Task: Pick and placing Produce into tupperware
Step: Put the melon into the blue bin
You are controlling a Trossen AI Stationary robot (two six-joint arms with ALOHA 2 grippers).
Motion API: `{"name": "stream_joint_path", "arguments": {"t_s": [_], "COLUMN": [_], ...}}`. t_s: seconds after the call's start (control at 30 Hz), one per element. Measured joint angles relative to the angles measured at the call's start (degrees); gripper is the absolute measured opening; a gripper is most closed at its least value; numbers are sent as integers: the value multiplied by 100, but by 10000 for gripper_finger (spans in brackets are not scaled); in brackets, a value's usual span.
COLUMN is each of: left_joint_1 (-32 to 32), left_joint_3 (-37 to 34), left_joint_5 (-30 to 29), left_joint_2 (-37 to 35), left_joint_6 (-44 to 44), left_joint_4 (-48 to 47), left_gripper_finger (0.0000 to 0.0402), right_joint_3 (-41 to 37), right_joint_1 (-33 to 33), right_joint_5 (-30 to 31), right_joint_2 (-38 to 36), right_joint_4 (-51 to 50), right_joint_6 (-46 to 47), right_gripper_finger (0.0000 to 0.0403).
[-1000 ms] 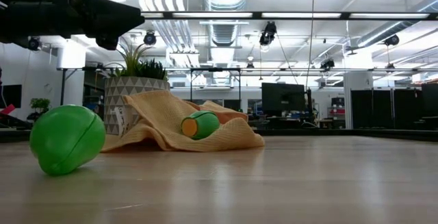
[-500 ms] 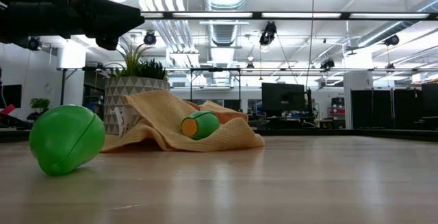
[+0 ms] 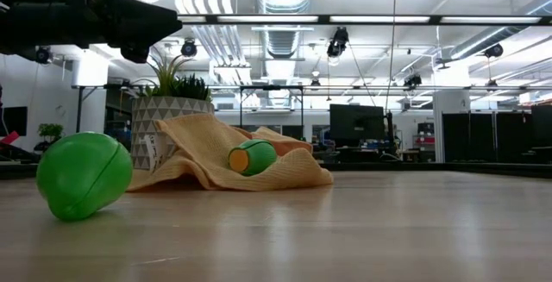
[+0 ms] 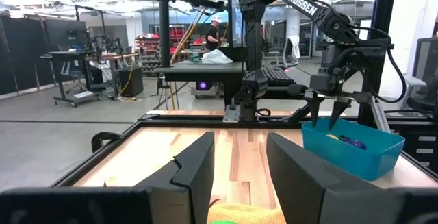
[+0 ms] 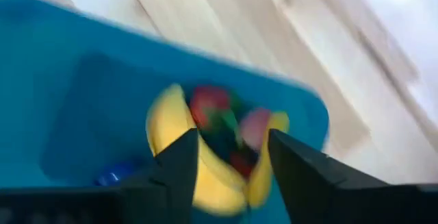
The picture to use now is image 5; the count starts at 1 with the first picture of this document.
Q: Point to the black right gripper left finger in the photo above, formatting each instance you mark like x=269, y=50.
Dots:
x=178, y=169

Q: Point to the blue plastic tupperware container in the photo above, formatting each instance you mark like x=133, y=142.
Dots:
x=68, y=80

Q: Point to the small blue toy fruit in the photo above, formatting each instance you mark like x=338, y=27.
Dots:
x=113, y=176

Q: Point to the large yellow toy banana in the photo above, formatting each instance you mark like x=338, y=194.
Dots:
x=167, y=121

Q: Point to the red toy strawberry green leaves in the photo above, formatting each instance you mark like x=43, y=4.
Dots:
x=208, y=102

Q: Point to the slim yellow toy banana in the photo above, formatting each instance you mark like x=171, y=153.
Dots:
x=261, y=179

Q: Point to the dark red toy berry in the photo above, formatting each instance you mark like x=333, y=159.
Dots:
x=241, y=164

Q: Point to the pink toy fruit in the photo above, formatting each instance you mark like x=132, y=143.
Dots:
x=255, y=128

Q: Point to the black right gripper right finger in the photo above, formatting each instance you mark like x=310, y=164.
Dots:
x=308, y=176

